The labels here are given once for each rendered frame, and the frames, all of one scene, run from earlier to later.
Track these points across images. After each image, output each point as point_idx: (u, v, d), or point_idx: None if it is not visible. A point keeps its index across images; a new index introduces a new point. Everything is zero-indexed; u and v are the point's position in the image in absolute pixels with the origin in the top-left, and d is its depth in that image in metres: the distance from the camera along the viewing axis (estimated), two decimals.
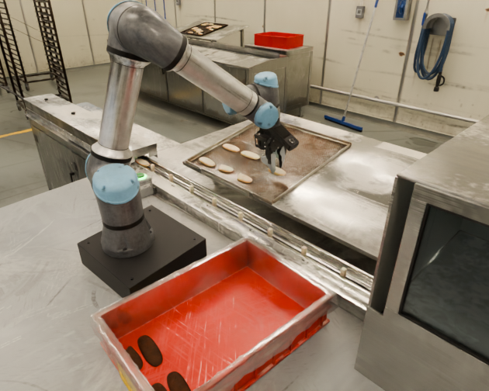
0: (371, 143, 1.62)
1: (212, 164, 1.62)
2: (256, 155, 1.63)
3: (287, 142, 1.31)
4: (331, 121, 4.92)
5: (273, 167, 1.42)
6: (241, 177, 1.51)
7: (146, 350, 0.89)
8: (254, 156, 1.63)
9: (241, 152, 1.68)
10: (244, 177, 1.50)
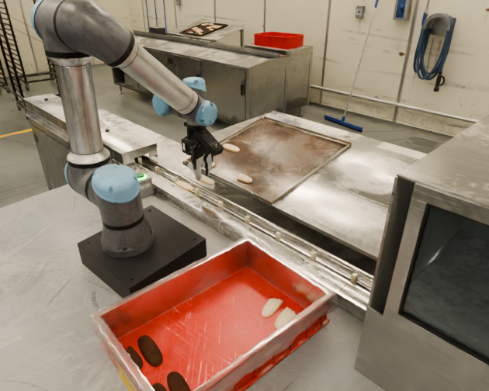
0: (371, 143, 1.62)
1: (212, 164, 1.62)
2: (210, 180, 1.43)
3: (212, 147, 1.32)
4: (331, 121, 4.92)
5: (199, 173, 1.41)
6: (241, 177, 1.51)
7: (146, 350, 0.89)
8: (209, 181, 1.43)
9: (194, 175, 1.48)
10: (244, 177, 1.50)
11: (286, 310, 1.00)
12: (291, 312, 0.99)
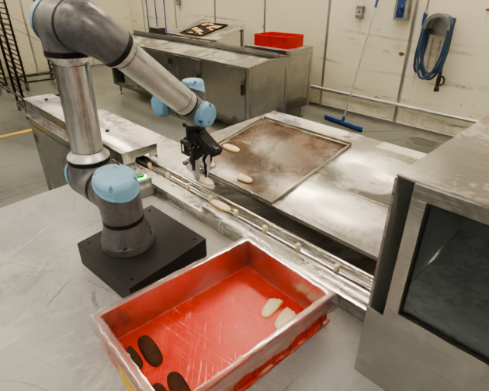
0: (371, 143, 1.62)
1: (212, 164, 1.62)
2: (209, 181, 1.43)
3: (210, 147, 1.32)
4: (331, 121, 4.92)
5: (197, 174, 1.41)
6: (241, 177, 1.51)
7: (146, 350, 0.89)
8: (208, 181, 1.43)
9: (192, 176, 1.47)
10: (244, 177, 1.50)
11: (286, 310, 1.00)
12: (291, 312, 0.99)
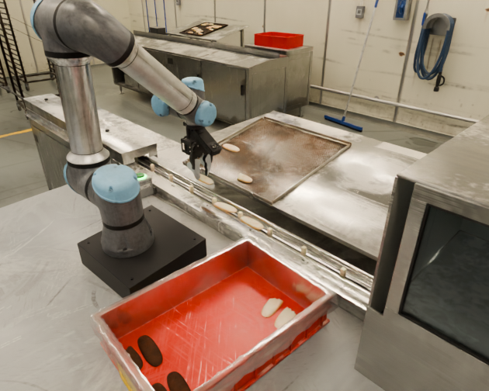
0: (371, 143, 1.62)
1: (210, 182, 1.42)
2: (233, 208, 1.39)
3: (209, 147, 1.32)
4: (331, 121, 4.92)
5: (197, 173, 1.42)
6: (241, 177, 1.51)
7: (146, 350, 0.89)
8: (231, 209, 1.39)
9: (213, 203, 1.43)
10: (244, 177, 1.50)
11: (286, 310, 1.00)
12: (291, 312, 0.99)
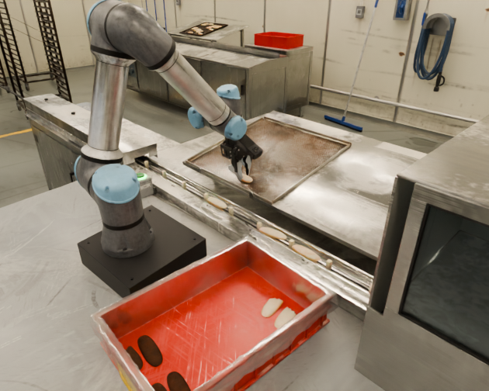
0: (371, 143, 1.62)
1: (223, 206, 1.41)
2: (282, 234, 1.25)
3: (251, 150, 1.36)
4: (331, 121, 4.92)
5: (240, 174, 1.47)
6: None
7: (146, 350, 0.89)
8: (281, 235, 1.25)
9: (259, 229, 1.29)
10: (244, 177, 1.50)
11: (286, 310, 1.00)
12: (291, 312, 0.99)
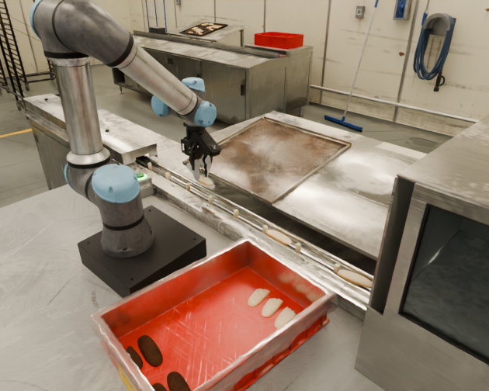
0: (371, 143, 1.62)
1: (288, 242, 1.22)
2: (367, 280, 1.06)
3: (209, 147, 1.32)
4: (331, 121, 4.92)
5: (197, 174, 1.41)
6: (257, 292, 1.06)
7: (146, 350, 0.89)
8: (366, 282, 1.06)
9: (337, 272, 1.10)
10: (256, 295, 1.04)
11: (286, 310, 1.00)
12: (291, 312, 0.99)
